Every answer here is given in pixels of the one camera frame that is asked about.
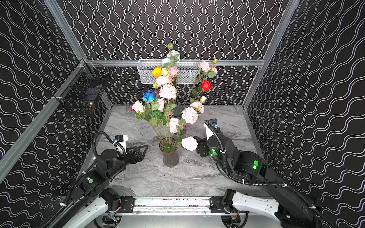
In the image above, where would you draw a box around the dark pink glass vase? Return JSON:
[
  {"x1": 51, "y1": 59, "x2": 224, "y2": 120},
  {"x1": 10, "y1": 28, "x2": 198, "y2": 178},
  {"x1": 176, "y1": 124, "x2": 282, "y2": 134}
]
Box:
[{"x1": 159, "y1": 137, "x2": 179, "y2": 168}]

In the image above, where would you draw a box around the blue purple glass vase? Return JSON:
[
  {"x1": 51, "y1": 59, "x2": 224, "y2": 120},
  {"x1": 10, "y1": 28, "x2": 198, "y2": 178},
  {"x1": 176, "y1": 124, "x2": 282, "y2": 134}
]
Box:
[{"x1": 170, "y1": 105, "x2": 185, "y2": 134}]

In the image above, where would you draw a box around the cream pink rose stem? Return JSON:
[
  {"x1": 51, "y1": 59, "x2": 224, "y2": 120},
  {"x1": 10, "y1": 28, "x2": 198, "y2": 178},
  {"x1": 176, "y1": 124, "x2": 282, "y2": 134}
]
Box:
[{"x1": 132, "y1": 99, "x2": 165, "y2": 140}]

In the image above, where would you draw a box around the large red rose stem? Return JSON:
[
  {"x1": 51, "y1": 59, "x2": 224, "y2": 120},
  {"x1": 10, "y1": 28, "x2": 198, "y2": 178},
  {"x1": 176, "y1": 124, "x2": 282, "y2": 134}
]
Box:
[{"x1": 189, "y1": 80, "x2": 213, "y2": 103}]

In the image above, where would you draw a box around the large pink peony spray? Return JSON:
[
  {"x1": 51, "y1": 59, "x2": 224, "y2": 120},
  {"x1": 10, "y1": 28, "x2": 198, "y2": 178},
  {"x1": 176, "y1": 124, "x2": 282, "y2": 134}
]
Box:
[{"x1": 151, "y1": 83, "x2": 180, "y2": 136}]

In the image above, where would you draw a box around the pink peony spray stem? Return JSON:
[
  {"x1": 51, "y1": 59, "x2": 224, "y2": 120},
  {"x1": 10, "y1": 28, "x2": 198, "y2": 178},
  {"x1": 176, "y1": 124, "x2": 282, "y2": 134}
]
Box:
[{"x1": 187, "y1": 59, "x2": 218, "y2": 103}]

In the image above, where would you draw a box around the pink rosebud stem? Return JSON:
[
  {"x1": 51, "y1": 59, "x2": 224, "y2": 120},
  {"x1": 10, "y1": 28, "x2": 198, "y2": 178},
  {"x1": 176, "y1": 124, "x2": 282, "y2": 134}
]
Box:
[{"x1": 168, "y1": 66, "x2": 179, "y2": 104}]

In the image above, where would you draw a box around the yellow rose stem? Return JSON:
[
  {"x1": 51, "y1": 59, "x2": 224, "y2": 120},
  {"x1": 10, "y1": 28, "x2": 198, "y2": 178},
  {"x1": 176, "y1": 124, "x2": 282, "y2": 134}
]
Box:
[{"x1": 152, "y1": 66, "x2": 163, "y2": 78}]

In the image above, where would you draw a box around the cream white rose stem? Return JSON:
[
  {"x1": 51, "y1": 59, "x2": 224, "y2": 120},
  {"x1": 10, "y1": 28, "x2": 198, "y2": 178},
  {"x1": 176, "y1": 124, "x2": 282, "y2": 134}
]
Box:
[{"x1": 161, "y1": 67, "x2": 169, "y2": 77}]

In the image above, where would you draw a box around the white flower stem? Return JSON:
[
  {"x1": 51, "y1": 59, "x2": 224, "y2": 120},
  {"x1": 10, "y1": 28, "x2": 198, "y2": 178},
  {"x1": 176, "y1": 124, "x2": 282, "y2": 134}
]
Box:
[{"x1": 160, "y1": 42, "x2": 182, "y2": 105}]

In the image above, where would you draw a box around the pink spray flower stem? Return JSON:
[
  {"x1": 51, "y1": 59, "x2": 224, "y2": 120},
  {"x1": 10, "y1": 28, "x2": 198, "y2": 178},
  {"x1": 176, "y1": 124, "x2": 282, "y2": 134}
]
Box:
[{"x1": 175, "y1": 96, "x2": 206, "y2": 139}]

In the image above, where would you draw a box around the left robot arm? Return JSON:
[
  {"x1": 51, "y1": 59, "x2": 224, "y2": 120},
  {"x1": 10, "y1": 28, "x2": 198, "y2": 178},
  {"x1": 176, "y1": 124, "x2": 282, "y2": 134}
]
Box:
[{"x1": 38, "y1": 145, "x2": 148, "y2": 228}]

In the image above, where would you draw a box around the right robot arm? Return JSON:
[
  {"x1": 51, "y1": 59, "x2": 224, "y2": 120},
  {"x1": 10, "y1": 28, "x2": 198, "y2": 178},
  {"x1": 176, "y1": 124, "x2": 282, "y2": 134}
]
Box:
[{"x1": 196, "y1": 135, "x2": 321, "y2": 228}]

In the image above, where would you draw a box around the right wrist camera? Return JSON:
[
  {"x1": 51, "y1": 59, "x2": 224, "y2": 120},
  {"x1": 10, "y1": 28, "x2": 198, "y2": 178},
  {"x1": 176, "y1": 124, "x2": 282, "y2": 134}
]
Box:
[{"x1": 204, "y1": 118, "x2": 220, "y2": 140}]

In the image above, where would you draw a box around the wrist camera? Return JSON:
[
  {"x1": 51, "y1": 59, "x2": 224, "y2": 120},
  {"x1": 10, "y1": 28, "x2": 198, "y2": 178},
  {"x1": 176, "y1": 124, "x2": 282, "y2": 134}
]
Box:
[
  {"x1": 113, "y1": 135, "x2": 128, "y2": 154},
  {"x1": 204, "y1": 118, "x2": 220, "y2": 140}
]

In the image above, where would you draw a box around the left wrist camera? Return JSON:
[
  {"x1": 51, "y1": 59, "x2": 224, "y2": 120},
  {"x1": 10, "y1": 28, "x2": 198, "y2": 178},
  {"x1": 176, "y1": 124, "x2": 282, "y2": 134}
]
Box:
[{"x1": 113, "y1": 135, "x2": 128, "y2": 154}]

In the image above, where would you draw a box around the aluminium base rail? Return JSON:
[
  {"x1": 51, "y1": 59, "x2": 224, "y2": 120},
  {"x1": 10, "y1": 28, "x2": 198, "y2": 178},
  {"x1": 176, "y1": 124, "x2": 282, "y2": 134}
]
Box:
[{"x1": 58, "y1": 195, "x2": 286, "y2": 216}]

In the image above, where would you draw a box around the white mesh wall basket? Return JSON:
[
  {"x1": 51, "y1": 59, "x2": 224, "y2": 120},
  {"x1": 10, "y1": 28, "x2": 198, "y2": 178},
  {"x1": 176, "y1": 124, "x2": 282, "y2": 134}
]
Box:
[{"x1": 137, "y1": 59, "x2": 202, "y2": 85}]

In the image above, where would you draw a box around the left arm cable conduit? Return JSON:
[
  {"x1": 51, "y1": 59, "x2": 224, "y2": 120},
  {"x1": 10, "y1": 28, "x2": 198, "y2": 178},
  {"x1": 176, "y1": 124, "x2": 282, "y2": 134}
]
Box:
[{"x1": 36, "y1": 131, "x2": 126, "y2": 228}]

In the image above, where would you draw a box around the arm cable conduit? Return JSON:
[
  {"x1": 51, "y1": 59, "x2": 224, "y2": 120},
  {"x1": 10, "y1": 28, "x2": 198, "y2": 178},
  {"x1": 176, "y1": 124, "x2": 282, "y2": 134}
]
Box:
[
  {"x1": 203, "y1": 121, "x2": 338, "y2": 228},
  {"x1": 36, "y1": 131, "x2": 126, "y2": 228}
]

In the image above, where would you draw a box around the black wire wall basket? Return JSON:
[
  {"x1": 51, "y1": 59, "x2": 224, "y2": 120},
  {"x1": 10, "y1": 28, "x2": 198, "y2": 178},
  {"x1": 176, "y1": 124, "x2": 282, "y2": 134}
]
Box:
[{"x1": 56, "y1": 60, "x2": 112, "y2": 116}]

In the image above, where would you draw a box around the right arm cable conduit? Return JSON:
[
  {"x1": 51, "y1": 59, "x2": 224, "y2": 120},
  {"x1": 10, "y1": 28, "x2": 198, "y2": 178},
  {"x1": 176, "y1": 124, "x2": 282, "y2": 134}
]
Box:
[{"x1": 203, "y1": 121, "x2": 338, "y2": 228}]

